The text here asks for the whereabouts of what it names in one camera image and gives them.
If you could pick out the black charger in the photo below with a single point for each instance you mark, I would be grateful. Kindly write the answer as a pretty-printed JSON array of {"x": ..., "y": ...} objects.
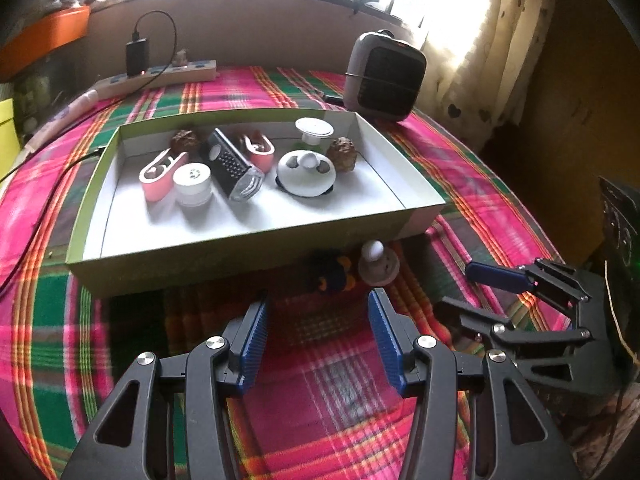
[{"x": 137, "y": 57}]

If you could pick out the white power strip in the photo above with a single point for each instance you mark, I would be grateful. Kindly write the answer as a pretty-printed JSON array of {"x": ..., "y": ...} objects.
[{"x": 165, "y": 74}]

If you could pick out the green and white cardboard box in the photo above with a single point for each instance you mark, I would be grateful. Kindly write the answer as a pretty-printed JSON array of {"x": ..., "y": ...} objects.
[{"x": 150, "y": 240}]

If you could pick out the small white plug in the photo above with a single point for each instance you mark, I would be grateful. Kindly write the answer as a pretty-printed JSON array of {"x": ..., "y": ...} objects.
[{"x": 182, "y": 55}]

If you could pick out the plaid tablecloth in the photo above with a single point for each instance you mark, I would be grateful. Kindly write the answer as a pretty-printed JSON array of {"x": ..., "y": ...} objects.
[{"x": 320, "y": 410}]

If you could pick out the dark printed box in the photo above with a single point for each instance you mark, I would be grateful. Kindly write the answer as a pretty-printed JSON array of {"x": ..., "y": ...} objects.
[{"x": 622, "y": 230}]

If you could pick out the yellow box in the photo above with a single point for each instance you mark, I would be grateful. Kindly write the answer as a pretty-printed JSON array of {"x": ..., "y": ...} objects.
[{"x": 6, "y": 122}]

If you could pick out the pink and white tube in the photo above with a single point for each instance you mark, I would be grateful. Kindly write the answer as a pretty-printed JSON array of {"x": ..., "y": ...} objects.
[{"x": 67, "y": 116}]

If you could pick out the grey space heater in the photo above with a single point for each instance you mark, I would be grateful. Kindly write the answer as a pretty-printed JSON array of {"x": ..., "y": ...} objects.
[{"x": 386, "y": 76}]

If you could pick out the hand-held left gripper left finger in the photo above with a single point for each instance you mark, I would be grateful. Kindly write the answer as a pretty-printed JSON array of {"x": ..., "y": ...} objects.
[{"x": 252, "y": 345}]

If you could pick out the patterned curtain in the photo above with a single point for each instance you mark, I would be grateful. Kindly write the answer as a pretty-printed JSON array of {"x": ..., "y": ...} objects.
[{"x": 495, "y": 45}]

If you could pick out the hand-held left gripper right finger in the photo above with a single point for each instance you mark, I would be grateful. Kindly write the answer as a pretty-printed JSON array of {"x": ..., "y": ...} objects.
[{"x": 387, "y": 340}]

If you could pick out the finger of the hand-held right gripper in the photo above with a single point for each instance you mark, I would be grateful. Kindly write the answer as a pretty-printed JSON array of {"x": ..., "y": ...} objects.
[
  {"x": 492, "y": 276},
  {"x": 470, "y": 317}
]

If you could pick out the black handheld grater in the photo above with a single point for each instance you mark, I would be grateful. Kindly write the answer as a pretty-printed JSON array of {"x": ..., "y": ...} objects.
[{"x": 231, "y": 170}]

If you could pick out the white round dome device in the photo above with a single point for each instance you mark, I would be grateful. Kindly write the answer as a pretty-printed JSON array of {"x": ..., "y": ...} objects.
[{"x": 306, "y": 174}]

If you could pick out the brown pinecone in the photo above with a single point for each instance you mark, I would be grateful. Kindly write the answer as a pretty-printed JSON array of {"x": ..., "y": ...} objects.
[
  {"x": 184, "y": 141},
  {"x": 342, "y": 154}
]

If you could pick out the small white round jar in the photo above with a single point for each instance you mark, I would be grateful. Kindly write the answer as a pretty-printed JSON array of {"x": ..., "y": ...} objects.
[{"x": 192, "y": 186}]

